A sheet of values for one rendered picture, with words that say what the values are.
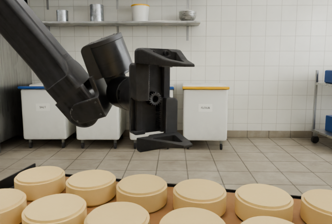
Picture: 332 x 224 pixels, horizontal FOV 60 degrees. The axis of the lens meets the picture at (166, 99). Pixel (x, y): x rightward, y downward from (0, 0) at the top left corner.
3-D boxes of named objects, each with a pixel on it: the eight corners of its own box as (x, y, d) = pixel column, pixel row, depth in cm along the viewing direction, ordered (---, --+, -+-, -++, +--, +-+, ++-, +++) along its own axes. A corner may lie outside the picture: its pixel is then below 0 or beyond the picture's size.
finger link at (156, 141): (209, 159, 37) (169, 142, 45) (211, 104, 36) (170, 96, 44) (164, 168, 33) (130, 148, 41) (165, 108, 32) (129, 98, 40)
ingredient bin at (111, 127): (74, 151, 343) (71, 86, 334) (89, 137, 407) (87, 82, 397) (119, 151, 343) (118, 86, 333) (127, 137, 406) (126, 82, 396)
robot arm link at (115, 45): (90, 106, 56) (75, 125, 48) (64, 50, 52) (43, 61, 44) (148, 88, 54) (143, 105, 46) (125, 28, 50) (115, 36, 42)
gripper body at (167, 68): (173, 131, 43) (149, 122, 50) (174, 63, 42) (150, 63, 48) (134, 136, 40) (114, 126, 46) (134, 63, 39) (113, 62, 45)
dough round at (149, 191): (131, 188, 32) (131, 170, 32) (174, 195, 30) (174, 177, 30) (106, 209, 27) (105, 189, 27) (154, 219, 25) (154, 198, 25)
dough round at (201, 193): (201, 192, 31) (201, 174, 31) (237, 211, 27) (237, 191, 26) (162, 205, 28) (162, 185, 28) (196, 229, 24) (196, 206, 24)
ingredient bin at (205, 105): (182, 151, 341) (182, 86, 332) (182, 137, 405) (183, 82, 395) (228, 152, 338) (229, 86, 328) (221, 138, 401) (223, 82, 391)
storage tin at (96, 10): (105, 23, 385) (104, 6, 382) (102, 21, 367) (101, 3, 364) (92, 23, 385) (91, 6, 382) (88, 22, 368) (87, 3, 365)
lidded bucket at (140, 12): (150, 23, 386) (150, 7, 383) (148, 21, 362) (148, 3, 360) (132, 23, 387) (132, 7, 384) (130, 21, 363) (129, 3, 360)
